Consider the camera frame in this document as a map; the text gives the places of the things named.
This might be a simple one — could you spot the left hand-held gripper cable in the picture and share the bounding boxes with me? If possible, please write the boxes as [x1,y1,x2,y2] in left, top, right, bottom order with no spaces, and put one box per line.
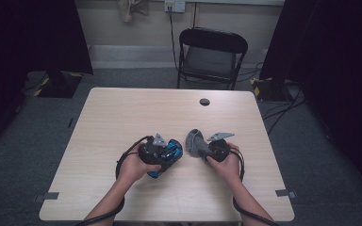
[75,135,154,226]

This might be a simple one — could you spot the beige hanging cloth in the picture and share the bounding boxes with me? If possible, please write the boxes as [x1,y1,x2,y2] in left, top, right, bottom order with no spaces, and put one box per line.
[116,0,150,23]

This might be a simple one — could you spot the black curtain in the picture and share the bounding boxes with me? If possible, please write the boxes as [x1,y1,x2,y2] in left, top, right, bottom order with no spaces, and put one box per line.
[0,0,94,158]
[258,0,362,202]

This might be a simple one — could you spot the blue toy car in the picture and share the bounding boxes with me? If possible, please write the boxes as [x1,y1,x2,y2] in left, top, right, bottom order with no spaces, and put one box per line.
[147,138,184,180]

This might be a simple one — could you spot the black floor cables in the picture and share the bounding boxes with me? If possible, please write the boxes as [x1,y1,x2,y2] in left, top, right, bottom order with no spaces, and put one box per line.
[262,84,307,136]

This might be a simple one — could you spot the grey cloth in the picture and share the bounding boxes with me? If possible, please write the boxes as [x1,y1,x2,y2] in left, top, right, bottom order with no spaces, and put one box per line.
[185,128,212,159]

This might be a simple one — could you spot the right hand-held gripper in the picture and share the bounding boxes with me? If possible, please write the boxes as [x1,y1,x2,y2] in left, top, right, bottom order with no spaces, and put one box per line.
[206,132,236,164]

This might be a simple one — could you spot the person's left hand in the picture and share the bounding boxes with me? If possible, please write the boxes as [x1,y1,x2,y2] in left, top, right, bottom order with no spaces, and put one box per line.
[116,143,163,190]

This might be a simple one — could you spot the black power cable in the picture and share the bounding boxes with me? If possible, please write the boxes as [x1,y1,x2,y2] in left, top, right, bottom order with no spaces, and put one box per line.
[168,7,180,72]

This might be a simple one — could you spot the grey tape marker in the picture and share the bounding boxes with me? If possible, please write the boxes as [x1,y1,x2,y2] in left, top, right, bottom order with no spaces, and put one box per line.
[274,188,297,199]
[34,191,60,202]

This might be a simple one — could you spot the hand-held gripper cable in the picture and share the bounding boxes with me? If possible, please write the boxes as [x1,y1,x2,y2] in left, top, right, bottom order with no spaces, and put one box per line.
[75,135,154,226]
[228,146,280,226]

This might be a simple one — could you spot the right hand-held gripper cable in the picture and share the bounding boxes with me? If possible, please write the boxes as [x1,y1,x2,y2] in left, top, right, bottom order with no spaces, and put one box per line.
[228,146,280,226]

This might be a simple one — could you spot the black stand base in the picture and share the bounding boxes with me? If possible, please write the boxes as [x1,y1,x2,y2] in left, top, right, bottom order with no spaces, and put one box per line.
[37,71,84,99]
[250,76,294,103]

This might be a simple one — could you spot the black folding chair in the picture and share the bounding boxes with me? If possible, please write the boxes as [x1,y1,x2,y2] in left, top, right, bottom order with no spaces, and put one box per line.
[177,26,249,91]

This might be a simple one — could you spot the white wall socket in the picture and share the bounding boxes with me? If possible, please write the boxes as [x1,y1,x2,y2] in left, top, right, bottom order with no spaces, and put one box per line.
[164,0,187,13]

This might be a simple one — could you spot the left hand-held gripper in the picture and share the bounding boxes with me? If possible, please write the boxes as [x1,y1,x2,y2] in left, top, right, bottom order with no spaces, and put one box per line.
[138,133,172,168]

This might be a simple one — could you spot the person's right hand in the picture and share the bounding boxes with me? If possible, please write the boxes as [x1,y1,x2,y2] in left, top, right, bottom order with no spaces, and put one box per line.
[206,142,243,186]

